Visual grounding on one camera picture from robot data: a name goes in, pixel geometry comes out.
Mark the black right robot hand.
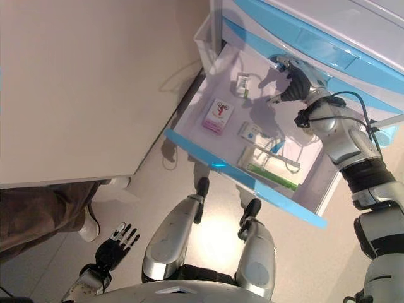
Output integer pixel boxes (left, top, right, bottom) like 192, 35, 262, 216
268, 54, 312, 104

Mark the blue waste bin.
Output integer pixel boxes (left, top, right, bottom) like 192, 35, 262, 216
369, 123, 399, 150

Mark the brown trouser leg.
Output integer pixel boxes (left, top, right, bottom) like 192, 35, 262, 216
0, 179, 107, 263

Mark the white blue cart drawer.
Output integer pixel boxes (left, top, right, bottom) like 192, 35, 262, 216
232, 0, 404, 105
220, 16, 404, 114
163, 44, 344, 230

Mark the white cart side bin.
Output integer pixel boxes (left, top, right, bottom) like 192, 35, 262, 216
193, 15, 219, 78

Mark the large green white medicine box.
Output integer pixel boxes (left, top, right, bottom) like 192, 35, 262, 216
235, 146, 301, 193

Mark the white shoe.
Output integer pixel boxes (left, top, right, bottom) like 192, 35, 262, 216
105, 175, 133, 191
76, 204, 102, 243

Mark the grey robot torso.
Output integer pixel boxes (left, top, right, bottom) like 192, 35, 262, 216
90, 264, 274, 303

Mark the blue white medicine box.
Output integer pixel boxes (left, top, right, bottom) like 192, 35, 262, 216
237, 121, 271, 148

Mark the small green white medicine box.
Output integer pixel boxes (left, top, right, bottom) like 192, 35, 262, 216
235, 71, 254, 100

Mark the pink white medicine box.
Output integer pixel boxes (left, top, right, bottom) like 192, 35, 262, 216
201, 97, 234, 136

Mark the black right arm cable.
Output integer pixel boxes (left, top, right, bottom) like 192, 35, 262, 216
311, 90, 385, 165

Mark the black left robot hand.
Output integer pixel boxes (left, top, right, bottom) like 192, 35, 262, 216
94, 222, 141, 270

